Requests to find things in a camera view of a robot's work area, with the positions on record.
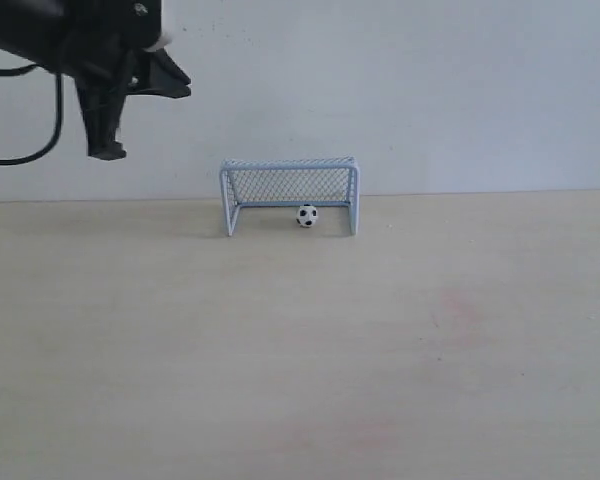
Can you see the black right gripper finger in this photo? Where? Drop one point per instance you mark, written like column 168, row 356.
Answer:
column 157, row 74

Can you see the white miniature soccer goal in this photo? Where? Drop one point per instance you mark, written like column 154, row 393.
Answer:
column 329, row 182

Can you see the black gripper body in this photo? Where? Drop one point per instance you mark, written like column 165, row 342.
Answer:
column 83, row 39

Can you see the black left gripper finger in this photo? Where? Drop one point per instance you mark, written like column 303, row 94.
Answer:
column 101, row 104

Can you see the small black white soccer ball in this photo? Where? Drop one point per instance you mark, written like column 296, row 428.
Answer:
column 307, row 216

